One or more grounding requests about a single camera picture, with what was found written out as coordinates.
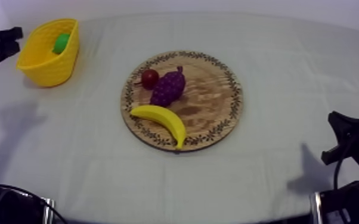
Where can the yellow plastic basket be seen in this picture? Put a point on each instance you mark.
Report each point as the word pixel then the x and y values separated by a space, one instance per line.
pixel 41 65

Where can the green toy pear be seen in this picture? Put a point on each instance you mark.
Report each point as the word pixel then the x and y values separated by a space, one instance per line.
pixel 61 43

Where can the round wooden board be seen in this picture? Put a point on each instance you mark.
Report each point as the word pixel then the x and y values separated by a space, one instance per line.
pixel 210 103

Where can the silver metal bar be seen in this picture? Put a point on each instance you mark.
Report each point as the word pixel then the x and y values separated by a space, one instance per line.
pixel 48 211
pixel 316 208

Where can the small red fruit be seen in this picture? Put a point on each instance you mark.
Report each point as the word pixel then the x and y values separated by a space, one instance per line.
pixel 150 78

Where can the purple toy grapes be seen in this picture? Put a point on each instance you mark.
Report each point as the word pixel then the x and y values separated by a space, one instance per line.
pixel 168 87

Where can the yellow toy banana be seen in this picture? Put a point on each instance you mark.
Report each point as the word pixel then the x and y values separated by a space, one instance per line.
pixel 163 119

